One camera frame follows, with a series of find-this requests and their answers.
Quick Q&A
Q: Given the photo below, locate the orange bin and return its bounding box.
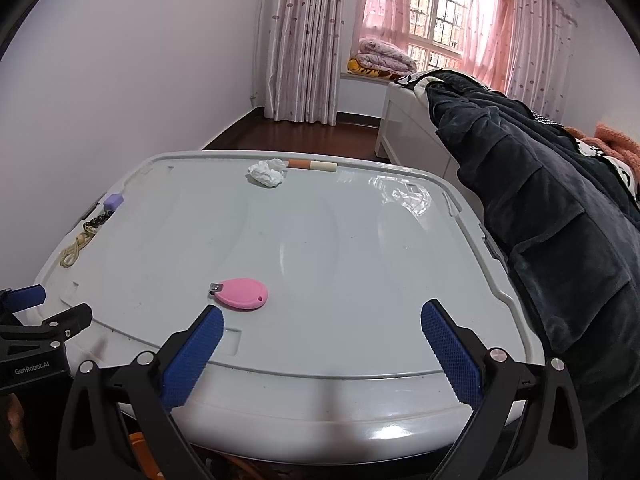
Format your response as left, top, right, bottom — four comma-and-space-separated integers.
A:
127, 430, 166, 480

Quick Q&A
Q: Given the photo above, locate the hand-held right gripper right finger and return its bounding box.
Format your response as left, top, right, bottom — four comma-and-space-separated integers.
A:
420, 299, 590, 480

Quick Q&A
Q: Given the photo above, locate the white plastic storage box lid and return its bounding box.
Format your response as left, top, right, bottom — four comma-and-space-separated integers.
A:
32, 150, 546, 458

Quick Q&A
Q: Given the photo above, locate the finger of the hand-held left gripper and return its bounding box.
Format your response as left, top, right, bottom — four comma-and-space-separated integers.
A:
0, 284, 47, 313
42, 302, 94, 346

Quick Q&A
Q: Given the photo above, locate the pink teardrop nail clipper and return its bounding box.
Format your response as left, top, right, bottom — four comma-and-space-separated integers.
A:
209, 277, 270, 311

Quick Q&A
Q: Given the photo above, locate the orange and cream pen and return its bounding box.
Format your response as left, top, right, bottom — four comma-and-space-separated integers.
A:
287, 158, 337, 175

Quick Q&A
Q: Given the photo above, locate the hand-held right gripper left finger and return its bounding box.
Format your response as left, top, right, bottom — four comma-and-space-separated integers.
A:
56, 305, 225, 480

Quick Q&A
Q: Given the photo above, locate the orange fleece cloth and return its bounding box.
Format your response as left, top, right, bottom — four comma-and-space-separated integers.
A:
565, 121, 640, 171

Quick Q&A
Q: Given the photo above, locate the dark grey fleece robe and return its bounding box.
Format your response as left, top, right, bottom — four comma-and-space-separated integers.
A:
425, 72, 640, 480

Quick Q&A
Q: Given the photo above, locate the white bed frame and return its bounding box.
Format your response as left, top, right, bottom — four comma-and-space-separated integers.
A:
375, 80, 481, 181

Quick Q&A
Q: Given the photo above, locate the folded pink quilt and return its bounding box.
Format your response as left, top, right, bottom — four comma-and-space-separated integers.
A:
356, 37, 418, 73

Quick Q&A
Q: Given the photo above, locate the pale dotted curtain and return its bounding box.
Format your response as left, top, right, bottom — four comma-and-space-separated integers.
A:
262, 0, 371, 126
505, 0, 578, 121

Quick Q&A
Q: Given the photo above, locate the window with pink sheer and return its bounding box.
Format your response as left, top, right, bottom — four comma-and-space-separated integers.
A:
365, 0, 516, 73

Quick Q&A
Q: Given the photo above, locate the crumpled white tissue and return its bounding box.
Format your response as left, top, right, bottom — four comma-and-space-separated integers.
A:
245, 158, 287, 189

